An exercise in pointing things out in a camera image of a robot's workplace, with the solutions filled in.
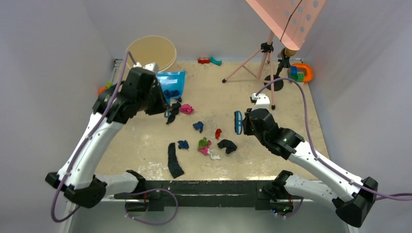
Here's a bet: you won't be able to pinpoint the blue hand brush black bristles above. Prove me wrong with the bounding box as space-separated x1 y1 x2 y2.
234 110 243 135

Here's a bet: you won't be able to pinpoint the blue plastic dustpan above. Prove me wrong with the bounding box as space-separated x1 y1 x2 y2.
157 71 186 118

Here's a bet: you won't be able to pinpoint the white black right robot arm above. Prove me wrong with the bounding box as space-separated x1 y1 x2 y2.
243 108 378 228

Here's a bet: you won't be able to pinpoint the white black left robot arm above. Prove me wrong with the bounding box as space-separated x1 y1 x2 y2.
45 63 170 208

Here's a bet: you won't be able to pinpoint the black paper scrap near bucket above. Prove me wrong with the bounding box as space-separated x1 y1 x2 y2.
166 102 181 124

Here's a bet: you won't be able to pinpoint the pink crumpled paper near bucket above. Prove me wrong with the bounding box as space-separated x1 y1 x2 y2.
179 104 194 115

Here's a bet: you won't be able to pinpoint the black crumpled paper scrap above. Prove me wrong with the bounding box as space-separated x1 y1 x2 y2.
217 139 238 154

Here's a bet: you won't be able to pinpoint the red paper scrap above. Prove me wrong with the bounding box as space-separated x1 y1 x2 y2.
215 128 222 139

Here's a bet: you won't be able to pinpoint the blue crumpled paper centre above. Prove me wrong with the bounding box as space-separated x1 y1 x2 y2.
192 121 204 133

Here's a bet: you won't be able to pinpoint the small blue paper scrap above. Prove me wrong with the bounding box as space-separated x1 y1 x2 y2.
177 140 189 150

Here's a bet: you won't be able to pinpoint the orange toy car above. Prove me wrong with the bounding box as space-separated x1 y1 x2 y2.
98 82 113 95

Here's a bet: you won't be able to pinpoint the white paper scrap front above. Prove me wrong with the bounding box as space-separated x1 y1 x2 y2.
208 150 221 160

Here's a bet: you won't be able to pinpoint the beige round bucket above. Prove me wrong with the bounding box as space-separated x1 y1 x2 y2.
126 35 177 72

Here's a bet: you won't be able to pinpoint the green and pink paper scrap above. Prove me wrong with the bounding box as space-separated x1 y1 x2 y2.
197 137 211 156

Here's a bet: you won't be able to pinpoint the red toy block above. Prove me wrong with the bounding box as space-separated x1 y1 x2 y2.
197 57 210 64

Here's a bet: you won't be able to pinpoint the long black paper strip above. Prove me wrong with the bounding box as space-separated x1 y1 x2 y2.
168 143 185 179

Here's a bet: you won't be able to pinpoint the orange horseshoe toy with blocks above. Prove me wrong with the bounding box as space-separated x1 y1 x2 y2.
287 63 314 83

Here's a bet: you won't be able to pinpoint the teal curved toy piece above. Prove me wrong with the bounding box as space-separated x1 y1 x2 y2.
209 56 223 66

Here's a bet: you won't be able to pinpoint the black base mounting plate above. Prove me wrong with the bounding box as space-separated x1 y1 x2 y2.
113 180 301 212

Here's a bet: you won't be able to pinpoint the pink music stand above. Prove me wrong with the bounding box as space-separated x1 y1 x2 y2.
222 0 327 110

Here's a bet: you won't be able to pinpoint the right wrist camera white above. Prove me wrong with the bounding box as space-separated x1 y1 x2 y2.
250 93 271 111

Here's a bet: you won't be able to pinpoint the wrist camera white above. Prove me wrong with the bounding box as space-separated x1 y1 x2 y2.
250 93 271 111
132 62 159 74

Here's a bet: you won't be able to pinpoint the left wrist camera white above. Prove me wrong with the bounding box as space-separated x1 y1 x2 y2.
132 62 159 74

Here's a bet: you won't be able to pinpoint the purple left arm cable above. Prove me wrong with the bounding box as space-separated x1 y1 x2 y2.
51 50 137 223

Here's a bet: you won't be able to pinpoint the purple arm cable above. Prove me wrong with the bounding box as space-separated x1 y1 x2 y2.
256 77 412 201
51 50 137 223

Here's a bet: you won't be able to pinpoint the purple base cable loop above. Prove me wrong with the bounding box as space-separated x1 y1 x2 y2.
124 188 179 226

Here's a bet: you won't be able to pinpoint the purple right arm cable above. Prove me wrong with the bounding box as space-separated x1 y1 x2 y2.
256 77 412 201

